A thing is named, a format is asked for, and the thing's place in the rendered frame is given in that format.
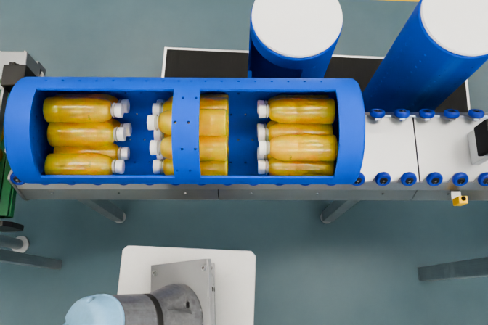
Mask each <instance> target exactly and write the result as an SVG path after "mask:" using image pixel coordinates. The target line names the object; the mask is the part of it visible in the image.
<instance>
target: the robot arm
mask: <svg viewBox="0 0 488 325"><path fill-rule="evenodd" d="M65 320H66V322H65V323H64V324H63V325H203V312H202V308H201V305H200V301H199V299H198V296H197V295H196V294H195V292H194V291H193V290H192V289H191V288H190V287H188V286H187V285H185V284H169V285H166V286H164V287H161V288H160V289H157V290H155V291H153V292H150V293H147V294H125V295H107V294H98V295H92V296H87V297H83V298H81V299H80V300H78V301H77V302H75V303H74V304H73V305H72V307H71V308H70V310H69V311H68V313H67V315H66V317H65Z"/></svg>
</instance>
